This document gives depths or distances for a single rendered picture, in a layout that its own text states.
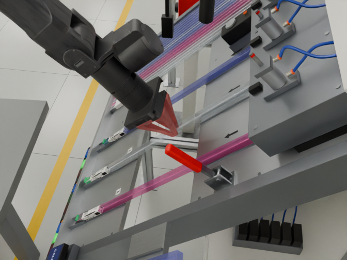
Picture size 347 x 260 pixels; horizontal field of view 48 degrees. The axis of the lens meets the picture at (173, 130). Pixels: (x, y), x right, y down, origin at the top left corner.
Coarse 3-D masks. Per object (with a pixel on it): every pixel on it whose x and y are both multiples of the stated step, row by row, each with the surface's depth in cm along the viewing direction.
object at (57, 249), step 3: (60, 246) 75; (51, 249) 77; (54, 249) 76; (57, 249) 75; (60, 249) 74; (51, 252) 76; (54, 252) 75; (57, 252) 74; (51, 255) 76; (54, 255) 74; (57, 255) 74; (48, 258) 76; (51, 258) 75; (54, 258) 74; (57, 258) 73
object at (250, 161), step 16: (224, 48) 83; (240, 64) 74; (224, 80) 75; (240, 80) 71; (208, 96) 76; (224, 112) 69; (240, 112) 65; (208, 128) 69; (224, 128) 66; (240, 128) 62; (208, 144) 66; (320, 144) 48; (224, 160) 61; (240, 160) 58; (256, 160) 55; (272, 160) 53; (288, 160) 51; (208, 176) 61; (240, 176) 56; (192, 192) 62; (208, 192) 59
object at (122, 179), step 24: (120, 120) 103; (120, 144) 94; (96, 168) 96; (120, 168) 86; (96, 192) 88; (120, 192) 80; (96, 216) 82; (120, 216) 74; (72, 240) 83; (96, 240) 76
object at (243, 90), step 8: (240, 88) 66; (224, 96) 69; (232, 96) 67; (240, 96) 67; (216, 104) 69; (224, 104) 69; (200, 112) 72; (208, 112) 71; (184, 120) 74; (192, 120) 73; (176, 128) 75; (184, 128) 75; (160, 136) 78; (168, 136) 77; (144, 144) 81; (152, 144) 79; (136, 152) 82; (144, 152) 81; (120, 160) 85; (128, 160) 84; (112, 168) 87
